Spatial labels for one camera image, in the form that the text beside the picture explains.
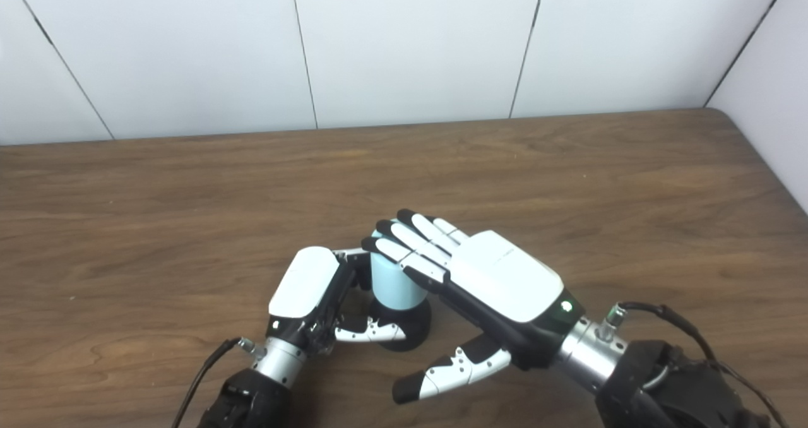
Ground white and black left hand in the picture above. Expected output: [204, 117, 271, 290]
[252, 246, 408, 388]

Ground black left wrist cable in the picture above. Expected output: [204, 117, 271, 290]
[170, 337, 267, 428]

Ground white and black right hand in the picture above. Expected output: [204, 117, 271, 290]
[361, 209, 629, 405]

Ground light blue cylinder cup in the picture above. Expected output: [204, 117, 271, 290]
[369, 229, 430, 310]

